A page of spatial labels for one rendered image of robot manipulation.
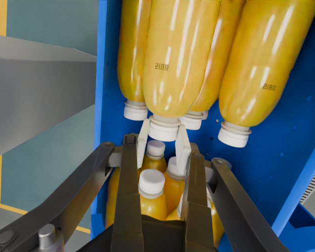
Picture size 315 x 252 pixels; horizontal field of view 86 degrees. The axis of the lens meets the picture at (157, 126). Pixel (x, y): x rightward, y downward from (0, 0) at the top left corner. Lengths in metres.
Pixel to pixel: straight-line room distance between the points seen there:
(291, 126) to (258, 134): 0.06
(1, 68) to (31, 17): 1.11
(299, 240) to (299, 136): 0.44
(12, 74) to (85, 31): 0.93
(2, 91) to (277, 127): 0.63
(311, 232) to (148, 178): 0.54
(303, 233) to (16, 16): 1.91
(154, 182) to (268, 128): 0.21
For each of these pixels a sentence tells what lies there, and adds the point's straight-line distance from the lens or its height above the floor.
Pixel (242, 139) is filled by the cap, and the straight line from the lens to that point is 0.25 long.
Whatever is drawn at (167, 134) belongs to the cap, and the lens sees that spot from 0.20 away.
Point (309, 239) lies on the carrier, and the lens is 0.69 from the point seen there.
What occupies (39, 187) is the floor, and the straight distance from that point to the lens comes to 2.17.
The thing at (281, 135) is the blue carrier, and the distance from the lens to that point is 0.32.
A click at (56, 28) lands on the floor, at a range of 1.56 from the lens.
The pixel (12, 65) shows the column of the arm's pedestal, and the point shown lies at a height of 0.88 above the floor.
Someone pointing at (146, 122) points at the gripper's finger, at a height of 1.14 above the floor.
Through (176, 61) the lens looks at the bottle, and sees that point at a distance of 0.17.
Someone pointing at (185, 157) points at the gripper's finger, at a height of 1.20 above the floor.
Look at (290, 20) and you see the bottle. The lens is 0.23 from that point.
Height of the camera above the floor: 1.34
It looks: 70 degrees down
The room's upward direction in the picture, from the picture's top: 173 degrees counter-clockwise
